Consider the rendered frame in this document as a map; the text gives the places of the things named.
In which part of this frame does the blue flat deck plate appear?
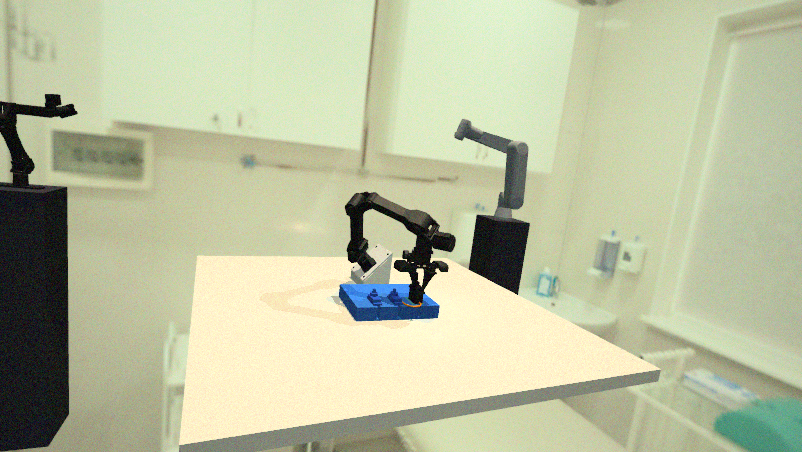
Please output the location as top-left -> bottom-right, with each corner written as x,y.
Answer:
339,284 -> 440,322

